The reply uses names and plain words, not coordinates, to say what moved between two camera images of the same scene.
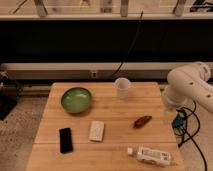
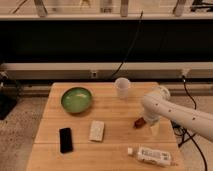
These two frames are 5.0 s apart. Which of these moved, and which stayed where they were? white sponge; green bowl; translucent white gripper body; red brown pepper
Moved: translucent white gripper body
Stayed: white sponge; red brown pepper; green bowl
